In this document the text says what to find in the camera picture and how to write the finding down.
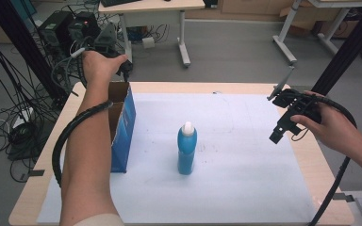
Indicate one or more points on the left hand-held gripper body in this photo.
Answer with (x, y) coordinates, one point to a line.
(106, 37)

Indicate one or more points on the black aluminium frame post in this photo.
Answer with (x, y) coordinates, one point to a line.
(28, 47)
(348, 50)

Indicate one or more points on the person's left hand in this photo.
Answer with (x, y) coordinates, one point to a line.
(99, 67)

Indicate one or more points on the black device with red light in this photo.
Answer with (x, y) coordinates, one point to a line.
(85, 26)

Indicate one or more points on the white desk with wooden top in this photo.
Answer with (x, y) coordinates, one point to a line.
(157, 12)

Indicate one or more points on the person's right hand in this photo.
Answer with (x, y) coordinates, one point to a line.
(330, 128)

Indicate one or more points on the black computer tower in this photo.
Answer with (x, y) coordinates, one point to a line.
(55, 29)

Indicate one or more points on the blue bottle with white cap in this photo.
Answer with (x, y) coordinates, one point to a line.
(187, 150)

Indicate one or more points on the white power strip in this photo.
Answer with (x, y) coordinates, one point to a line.
(22, 117)

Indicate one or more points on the white power adapter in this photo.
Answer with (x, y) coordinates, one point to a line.
(148, 42)

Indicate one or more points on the white paper mat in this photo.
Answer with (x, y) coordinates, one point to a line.
(232, 188)

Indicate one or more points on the grey metal table bracket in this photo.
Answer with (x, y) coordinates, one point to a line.
(343, 197)

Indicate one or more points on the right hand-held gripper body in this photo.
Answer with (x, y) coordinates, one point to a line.
(298, 105)

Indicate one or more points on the brown cardboard box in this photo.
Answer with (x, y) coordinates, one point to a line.
(298, 25)

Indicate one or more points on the black keyboard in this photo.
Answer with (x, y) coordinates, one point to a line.
(119, 2)

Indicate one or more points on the white height-adjustable desk frame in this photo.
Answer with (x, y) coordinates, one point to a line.
(295, 28)

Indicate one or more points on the beige sleeve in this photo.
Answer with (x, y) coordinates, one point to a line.
(102, 220)

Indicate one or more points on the blue cardboard box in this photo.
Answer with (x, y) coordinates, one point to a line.
(124, 132)

